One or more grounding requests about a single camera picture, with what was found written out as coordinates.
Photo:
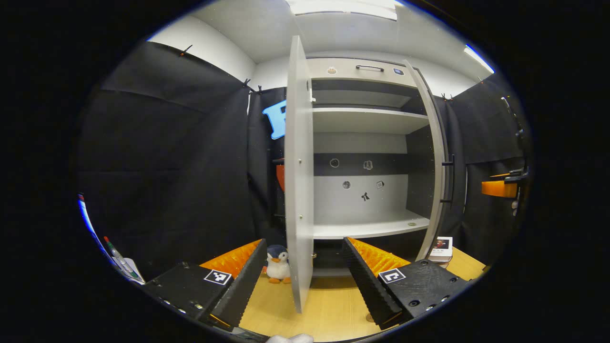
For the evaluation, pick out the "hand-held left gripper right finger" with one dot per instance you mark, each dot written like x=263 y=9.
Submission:
x=367 y=281

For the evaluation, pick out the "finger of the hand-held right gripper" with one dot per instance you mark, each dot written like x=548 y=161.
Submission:
x=514 y=177
x=498 y=189

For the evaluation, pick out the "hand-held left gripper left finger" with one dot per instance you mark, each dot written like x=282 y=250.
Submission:
x=243 y=286

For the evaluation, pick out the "grey cabinet door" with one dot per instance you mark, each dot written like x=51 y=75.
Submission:
x=298 y=190
x=436 y=190

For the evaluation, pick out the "grey cabinet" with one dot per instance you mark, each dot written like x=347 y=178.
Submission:
x=367 y=119

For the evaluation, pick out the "penguin plush toy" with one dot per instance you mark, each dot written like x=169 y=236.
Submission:
x=278 y=267

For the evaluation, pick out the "black equipment stand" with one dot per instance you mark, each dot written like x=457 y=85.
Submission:
x=520 y=133

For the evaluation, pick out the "white cover book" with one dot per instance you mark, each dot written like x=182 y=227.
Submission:
x=442 y=245

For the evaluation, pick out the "marker pen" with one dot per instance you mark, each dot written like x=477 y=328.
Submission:
x=114 y=250

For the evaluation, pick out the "black backdrop cloth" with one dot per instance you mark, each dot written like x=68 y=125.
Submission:
x=167 y=166

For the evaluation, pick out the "large ceiling light panel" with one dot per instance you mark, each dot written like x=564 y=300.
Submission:
x=343 y=7

